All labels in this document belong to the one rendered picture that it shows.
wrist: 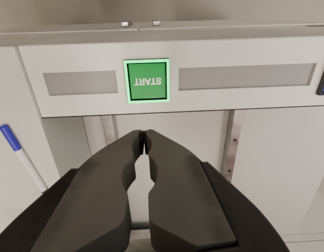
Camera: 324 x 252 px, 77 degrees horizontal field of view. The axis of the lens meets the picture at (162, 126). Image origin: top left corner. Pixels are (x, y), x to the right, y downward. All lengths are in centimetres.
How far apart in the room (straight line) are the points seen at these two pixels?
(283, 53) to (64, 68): 27
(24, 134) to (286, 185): 63
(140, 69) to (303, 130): 43
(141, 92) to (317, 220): 83
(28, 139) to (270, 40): 35
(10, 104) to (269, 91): 35
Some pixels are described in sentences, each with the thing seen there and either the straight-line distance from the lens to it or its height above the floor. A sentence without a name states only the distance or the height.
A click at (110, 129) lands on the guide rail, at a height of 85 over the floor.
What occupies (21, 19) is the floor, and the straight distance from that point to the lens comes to 139.
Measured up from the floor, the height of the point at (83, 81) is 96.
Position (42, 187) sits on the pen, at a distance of 39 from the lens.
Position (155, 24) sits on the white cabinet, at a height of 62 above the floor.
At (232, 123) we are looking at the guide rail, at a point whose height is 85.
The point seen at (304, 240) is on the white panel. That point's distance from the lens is 88.
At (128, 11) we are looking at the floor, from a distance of 122.
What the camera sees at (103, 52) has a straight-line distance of 27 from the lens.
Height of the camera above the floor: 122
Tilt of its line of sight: 61 degrees down
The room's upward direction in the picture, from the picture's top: 174 degrees clockwise
